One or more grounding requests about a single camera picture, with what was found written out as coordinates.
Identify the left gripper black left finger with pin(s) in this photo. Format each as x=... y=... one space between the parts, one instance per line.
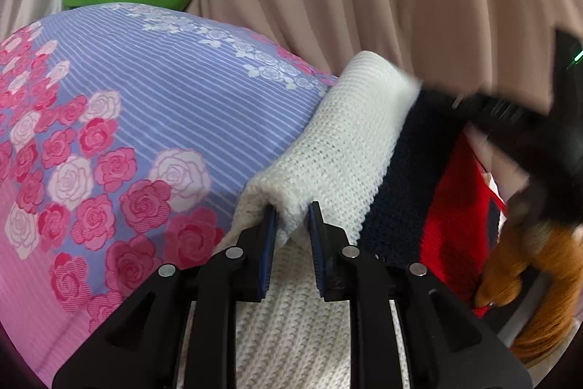
x=178 y=328

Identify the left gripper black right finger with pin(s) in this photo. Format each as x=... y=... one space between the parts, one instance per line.
x=406 y=329

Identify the white red navy knit sweater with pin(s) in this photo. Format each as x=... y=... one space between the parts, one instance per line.
x=398 y=175

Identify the person's right hand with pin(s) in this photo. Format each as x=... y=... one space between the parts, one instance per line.
x=526 y=251

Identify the pink floral bed sheet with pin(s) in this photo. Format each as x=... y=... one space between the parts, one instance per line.
x=128 y=133

